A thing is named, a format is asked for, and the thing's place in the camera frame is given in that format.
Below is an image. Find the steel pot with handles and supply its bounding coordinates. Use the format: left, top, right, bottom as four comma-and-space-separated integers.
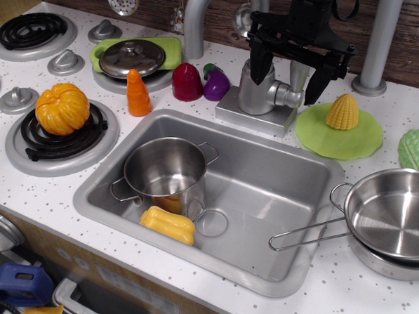
110, 137, 219, 221

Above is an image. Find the hanging small metal utensil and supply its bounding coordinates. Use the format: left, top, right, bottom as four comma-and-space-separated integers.
170, 0, 185, 35

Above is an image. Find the grey stove knob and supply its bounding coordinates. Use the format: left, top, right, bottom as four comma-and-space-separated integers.
87, 20, 122, 44
0, 87, 39, 115
47, 49, 85, 77

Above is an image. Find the yellow toy corn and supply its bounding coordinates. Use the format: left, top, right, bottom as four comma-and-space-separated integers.
326, 93, 360, 131

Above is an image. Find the purple toy eggplant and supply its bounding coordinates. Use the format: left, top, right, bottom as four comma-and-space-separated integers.
203, 63, 231, 101

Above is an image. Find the grey oven knob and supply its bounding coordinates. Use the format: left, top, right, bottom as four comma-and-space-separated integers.
0, 214, 25, 252

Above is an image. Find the grey curved faucet spout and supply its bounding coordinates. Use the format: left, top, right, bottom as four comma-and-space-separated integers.
184, 0, 270, 60

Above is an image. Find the orange toy carrot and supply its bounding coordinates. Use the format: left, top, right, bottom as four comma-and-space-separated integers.
126, 69, 153, 117

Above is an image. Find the front black stove burner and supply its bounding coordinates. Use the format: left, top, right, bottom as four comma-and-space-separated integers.
5, 100, 119, 177

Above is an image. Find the green round plate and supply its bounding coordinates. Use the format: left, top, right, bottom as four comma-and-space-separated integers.
295, 103, 383, 160

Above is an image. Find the black stove burner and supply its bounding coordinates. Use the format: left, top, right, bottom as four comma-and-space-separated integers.
5, 100, 119, 177
0, 12, 77, 63

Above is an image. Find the steel frying pan with handle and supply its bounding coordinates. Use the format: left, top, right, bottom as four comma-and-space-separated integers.
265, 167, 419, 275

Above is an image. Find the back black stove burner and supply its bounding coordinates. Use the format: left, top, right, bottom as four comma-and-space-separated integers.
0, 12, 77, 63

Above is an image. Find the yellow toy bell pepper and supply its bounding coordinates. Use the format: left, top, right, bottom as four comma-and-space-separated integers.
139, 206, 196, 246

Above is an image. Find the blue clamp tool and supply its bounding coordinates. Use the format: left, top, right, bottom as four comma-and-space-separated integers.
0, 262, 55, 308

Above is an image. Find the orange toy pumpkin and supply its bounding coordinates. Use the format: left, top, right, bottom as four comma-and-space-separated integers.
35, 83, 91, 136

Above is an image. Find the grey vertical pole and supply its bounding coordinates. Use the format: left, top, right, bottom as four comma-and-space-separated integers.
352, 0, 404, 97

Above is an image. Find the steel pot lid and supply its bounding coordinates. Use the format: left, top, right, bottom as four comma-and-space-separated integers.
99, 39, 166, 79

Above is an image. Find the hanging steel ladle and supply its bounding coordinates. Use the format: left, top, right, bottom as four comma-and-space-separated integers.
232, 0, 252, 38

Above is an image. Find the grey stove knob middle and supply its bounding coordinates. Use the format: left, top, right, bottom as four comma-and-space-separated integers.
47, 49, 85, 77

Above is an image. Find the grey toy sink basin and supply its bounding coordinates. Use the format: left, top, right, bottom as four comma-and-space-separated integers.
73, 109, 345, 298

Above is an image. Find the grey stove knob back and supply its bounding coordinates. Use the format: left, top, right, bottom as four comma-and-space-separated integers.
87, 20, 122, 44

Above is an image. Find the green toy bumpy vegetable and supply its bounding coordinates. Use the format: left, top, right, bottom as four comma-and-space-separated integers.
397, 129, 419, 170

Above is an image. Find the hanging steel strainer spoon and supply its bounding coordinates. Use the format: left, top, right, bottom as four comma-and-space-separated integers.
108, 0, 139, 17

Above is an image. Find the green cutting board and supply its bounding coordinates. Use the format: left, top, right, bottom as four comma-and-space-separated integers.
90, 37, 182, 73

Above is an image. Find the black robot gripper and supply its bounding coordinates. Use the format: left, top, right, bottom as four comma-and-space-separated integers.
248, 0, 357, 105

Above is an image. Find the silver faucet lever valve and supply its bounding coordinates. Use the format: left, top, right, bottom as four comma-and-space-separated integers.
215, 60, 310, 138

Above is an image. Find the red toy pepper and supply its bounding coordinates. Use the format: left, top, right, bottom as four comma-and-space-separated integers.
172, 63, 204, 102

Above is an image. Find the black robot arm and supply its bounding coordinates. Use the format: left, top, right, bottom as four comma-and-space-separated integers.
247, 0, 359, 105

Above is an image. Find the grey stove knob front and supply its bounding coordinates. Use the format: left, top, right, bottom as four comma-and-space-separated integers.
0, 87, 39, 115

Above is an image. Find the steel pot under pan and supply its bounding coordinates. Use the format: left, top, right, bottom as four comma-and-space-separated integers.
348, 236, 419, 281

